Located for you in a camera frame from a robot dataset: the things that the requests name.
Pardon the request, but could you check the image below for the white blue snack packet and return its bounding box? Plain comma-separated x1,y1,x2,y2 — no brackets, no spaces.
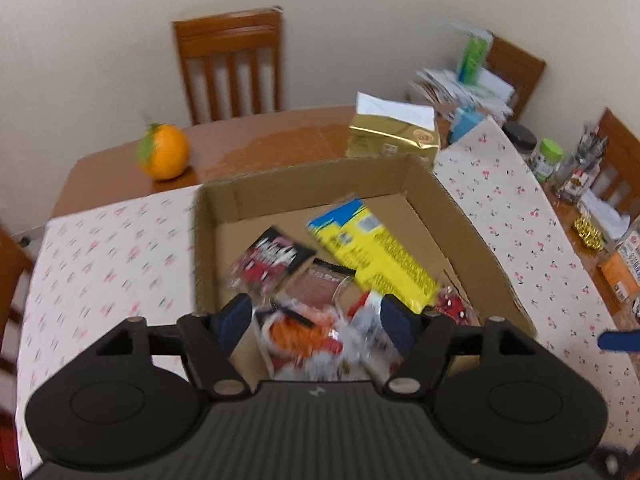
347,290,402,384

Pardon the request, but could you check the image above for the pile of white papers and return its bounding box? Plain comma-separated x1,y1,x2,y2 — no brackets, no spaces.
407,68,515,122

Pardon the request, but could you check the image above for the dark clear snack packet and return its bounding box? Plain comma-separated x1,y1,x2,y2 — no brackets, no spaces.
285,258,356,309

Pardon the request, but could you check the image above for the black red snack packet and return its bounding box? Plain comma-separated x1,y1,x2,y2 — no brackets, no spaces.
230,226,317,296

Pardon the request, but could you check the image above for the yellow blue noodle packet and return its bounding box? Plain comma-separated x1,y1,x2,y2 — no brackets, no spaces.
307,198,439,314

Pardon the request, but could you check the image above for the wooden chair near right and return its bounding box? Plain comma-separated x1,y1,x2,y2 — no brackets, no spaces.
594,107,639,221

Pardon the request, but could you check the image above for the orange with green leaf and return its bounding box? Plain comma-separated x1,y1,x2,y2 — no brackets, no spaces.
137,124,191,181

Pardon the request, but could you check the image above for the orange carrot strip packet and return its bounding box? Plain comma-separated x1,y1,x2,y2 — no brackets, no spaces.
254,301,358,382

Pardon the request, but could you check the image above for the wooden chair far right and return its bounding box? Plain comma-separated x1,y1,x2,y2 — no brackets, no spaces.
486,36,547,120

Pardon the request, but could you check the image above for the green lid bottle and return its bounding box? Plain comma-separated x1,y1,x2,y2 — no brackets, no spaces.
529,138,564,183

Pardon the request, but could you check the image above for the red orange spicy packet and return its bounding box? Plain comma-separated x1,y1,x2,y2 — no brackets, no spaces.
434,286,480,326

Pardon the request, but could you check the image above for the wooden chair at far end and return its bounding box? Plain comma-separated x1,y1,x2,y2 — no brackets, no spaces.
171,6,283,126

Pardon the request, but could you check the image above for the cherry print tablecloth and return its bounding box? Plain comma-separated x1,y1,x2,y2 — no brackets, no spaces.
17,122,639,448

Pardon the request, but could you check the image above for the clear jar with pens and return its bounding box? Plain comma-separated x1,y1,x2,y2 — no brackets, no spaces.
552,122,608,204

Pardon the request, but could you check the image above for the open cardboard box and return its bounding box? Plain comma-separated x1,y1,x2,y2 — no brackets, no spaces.
180,155,536,396

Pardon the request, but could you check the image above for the wooden chair at left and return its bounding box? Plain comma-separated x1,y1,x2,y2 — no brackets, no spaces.
1,230,34,479

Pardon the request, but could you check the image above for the black lid glass jar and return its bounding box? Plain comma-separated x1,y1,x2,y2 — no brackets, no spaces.
502,122,538,160

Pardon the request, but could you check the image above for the light blue small box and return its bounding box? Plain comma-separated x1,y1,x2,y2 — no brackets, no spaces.
447,105,486,144

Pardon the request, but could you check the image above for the gold tissue pack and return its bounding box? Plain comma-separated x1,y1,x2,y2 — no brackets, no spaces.
345,92,440,167

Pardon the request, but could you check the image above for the gold ornament coaster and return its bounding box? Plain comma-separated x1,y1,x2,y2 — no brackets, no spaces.
572,214,604,252

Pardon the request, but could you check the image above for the orange label clear box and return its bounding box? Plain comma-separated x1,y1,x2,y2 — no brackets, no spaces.
600,230,639,304

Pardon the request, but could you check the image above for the green white carton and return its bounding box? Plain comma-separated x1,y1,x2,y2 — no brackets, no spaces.
456,26,494,84

